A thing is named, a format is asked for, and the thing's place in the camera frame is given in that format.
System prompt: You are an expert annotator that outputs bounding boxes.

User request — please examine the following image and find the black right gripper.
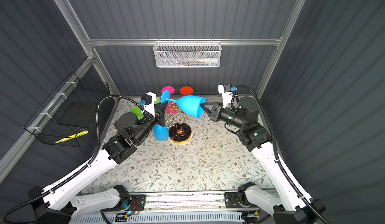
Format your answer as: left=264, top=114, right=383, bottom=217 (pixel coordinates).
left=201, top=102, right=244, bottom=130

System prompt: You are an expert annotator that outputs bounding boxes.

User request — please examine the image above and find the blue wine glass front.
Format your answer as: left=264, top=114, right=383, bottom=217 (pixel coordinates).
left=160, top=90, right=205, bottom=118

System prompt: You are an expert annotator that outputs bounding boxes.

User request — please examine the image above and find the blue wine glass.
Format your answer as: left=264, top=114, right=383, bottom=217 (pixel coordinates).
left=153, top=124, right=169, bottom=141
left=160, top=90, right=205, bottom=118

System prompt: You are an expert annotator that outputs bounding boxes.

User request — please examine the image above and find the lime green wine glass front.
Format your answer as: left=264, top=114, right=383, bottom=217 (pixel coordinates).
left=130, top=106, right=144, bottom=120

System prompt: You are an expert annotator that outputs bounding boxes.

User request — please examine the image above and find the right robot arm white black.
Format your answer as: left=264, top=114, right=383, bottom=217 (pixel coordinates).
left=200, top=97, right=325, bottom=224

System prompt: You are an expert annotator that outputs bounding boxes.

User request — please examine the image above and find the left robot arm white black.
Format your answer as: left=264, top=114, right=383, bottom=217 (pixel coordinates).
left=29, top=101, right=167, bottom=224

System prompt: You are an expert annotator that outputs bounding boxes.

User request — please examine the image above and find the magenta wine glass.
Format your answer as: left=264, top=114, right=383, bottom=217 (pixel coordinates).
left=161, top=86, right=177, bottom=115

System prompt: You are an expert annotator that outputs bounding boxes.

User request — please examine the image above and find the red wine glass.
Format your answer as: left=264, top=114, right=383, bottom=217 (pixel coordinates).
left=179, top=86, right=194, bottom=96

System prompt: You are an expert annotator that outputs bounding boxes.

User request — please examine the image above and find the gold wine glass rack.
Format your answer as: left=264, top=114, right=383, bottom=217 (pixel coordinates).
left=165, top=102, right=192, bottom=145

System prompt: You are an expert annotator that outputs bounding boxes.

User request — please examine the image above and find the white marker in basket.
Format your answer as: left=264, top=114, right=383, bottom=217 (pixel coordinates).
left=197, top=58, right=219, bottom=64

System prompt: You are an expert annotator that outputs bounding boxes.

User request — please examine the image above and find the black pad in basket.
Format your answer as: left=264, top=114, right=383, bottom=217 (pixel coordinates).
left=57, top=102, right=96, bottom=128

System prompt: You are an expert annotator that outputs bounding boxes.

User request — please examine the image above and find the yellow black striped item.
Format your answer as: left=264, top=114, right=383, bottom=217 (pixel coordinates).
left=55, top=130, right=88, bottom=144

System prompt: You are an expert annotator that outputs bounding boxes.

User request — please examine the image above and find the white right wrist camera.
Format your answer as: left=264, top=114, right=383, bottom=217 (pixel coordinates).
left=218, top=84, right=237, bottom=108

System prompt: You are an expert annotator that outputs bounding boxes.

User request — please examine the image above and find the white wire mesh basket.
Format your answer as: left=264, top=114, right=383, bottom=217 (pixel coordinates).
left=153, top=42, right=222, bottom=68

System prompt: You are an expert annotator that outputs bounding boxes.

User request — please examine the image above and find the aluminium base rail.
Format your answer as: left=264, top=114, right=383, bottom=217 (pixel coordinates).
left=69, top=190, right=271, bottom=224

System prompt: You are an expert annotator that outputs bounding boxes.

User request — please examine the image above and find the black wire mesh basket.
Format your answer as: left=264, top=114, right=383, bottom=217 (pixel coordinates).
left=24, top=72, right=110, bottom=147

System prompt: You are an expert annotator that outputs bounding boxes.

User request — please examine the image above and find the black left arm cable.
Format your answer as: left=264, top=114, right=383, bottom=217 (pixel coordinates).
left=0, top=95, right=142, bottom=224

